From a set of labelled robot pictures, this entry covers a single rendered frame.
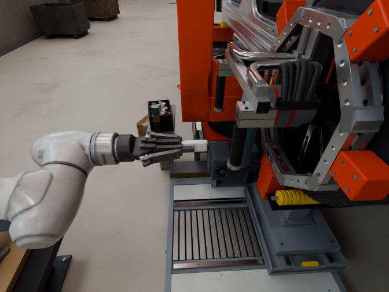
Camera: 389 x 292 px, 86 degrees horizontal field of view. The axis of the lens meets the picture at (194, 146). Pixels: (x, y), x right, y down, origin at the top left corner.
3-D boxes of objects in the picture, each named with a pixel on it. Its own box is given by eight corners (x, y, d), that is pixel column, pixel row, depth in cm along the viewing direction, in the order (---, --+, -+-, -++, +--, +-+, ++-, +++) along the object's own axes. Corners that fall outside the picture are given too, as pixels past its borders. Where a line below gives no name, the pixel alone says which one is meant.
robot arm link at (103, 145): (97, 172, 56) (120, 172, 56) (86, 146, 50) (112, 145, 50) (106, 150, 63) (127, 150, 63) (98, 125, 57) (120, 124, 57)
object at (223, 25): (232, 41, 275) (236, 10, 254) (193, 42, 273) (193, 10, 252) (230, 38, 288) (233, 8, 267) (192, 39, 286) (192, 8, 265)
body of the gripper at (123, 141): (125, 149, 62) (156, 148, 63) (118, 169, 56) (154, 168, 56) (119, 127, 58) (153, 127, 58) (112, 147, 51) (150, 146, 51)
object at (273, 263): (341, 272, 101) (351, 263, 95) (267, 276, 100) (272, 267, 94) (296, 190, 140) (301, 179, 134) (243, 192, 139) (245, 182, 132)
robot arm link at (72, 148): (107, 146, 64) (97, 185, 56) (55, 148, 63) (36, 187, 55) (95, 120, 56) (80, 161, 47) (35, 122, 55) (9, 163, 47)
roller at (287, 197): (345, 205, 83) (352, 196, 80) (272, 208, 82) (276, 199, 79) (337, 193, 88) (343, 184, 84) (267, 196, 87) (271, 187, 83)
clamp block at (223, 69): (242, 76, 78) (244, 61, 75) (218, 76, 78) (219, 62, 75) (239, 71, 82) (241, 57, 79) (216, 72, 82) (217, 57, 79)
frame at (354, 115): (317, 223, 67) (446, 33, 33) (297, 223, 67) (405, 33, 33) (264, 127, 109) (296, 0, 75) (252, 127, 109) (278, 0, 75)
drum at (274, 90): (309, 134, 70) (326, 95, 61) (246, 137, 69) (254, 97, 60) (292, 113, 81) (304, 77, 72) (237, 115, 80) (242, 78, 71)
